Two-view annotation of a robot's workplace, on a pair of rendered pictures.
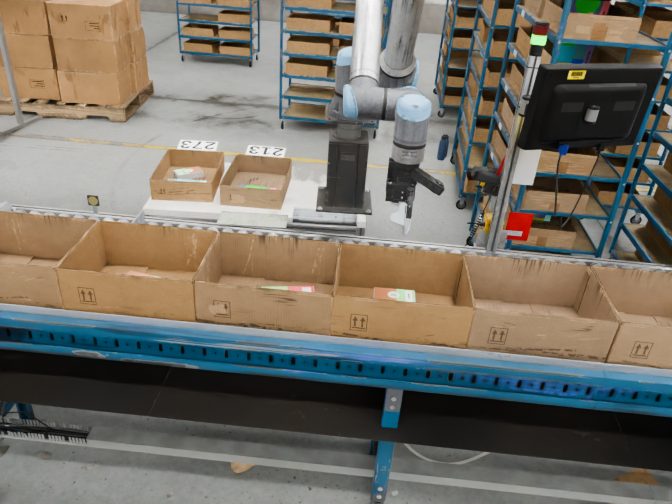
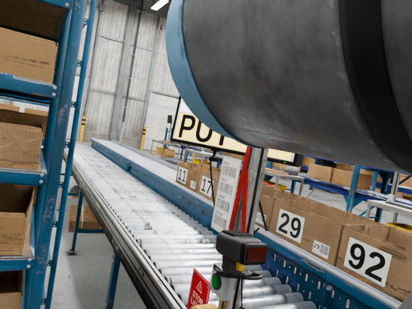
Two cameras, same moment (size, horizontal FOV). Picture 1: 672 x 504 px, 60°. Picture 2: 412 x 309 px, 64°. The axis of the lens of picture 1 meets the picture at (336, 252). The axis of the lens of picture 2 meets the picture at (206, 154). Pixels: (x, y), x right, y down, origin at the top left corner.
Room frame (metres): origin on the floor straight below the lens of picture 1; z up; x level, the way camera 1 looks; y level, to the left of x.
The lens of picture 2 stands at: (2.67, -0.04, 1.29)
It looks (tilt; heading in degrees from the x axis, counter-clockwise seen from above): 3 degrees down; 239
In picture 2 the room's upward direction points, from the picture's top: 10 degrees clockwise
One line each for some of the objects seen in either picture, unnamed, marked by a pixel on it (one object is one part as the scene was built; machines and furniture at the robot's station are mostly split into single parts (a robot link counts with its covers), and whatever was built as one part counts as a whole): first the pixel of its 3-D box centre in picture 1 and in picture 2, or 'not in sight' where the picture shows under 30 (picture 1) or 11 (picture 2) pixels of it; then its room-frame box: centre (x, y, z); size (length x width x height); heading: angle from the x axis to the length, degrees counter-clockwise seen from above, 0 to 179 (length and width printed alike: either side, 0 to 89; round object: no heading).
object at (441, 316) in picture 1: (399, 296); not in sight; (1.46, -0.20, 0.96); 0.39 x 0.29 x 0.17; 88
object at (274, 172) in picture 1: (257, 180); not in sight; (2.58, 0.40, 0.80); 0.38 x 0.28 x 0.10; 178
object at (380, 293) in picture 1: (393, 299); not in sight; (1.53, -0.19, 0.90); 0.13 x 0.07 x 0.04; 88
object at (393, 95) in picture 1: (406, 106); not in sight; (1.64, -0.17, 1.49); 0.12 x 0.12 x 0.09; 89
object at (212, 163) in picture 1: (189, 174); not in sight; (2.60, 0.73, 0.80); 0.38 x 0.28 x 0.10; 3
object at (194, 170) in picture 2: not in sight; (204, 178); (1.37, -2.16, 0.96); 0.39 x 0.29 x 0.17; 88
